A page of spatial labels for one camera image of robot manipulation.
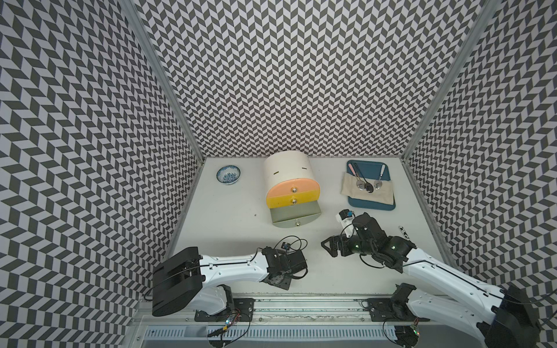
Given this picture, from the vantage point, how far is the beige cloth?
3.40 ft

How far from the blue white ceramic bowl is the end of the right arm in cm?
59

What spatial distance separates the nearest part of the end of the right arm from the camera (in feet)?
1.84
